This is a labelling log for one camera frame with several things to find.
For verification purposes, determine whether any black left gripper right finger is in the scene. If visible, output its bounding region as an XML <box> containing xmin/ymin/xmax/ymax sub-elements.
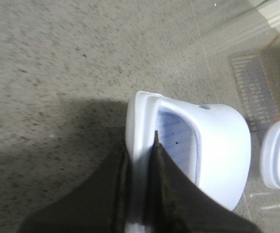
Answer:
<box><xmin>143</xmin><ymin>132</ymin><xmax>261</xmax><ymax>233</ymax></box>

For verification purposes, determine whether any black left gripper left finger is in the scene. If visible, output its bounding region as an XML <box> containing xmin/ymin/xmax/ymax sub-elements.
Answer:
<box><xmin>18</xmin><ymin>143</ymin><xmax>130</xmax><ymax>233</ymax></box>

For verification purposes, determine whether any light blue slipper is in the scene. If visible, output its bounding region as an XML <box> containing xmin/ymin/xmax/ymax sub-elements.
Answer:
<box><xmin>260</xmin><ymin>121</ymin><xmax>280</xmax><ymax>189</ymax></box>
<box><xmin>125</xmin><ymin>91</ymin><xmax>251</xmax><ymax>233</ymax></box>

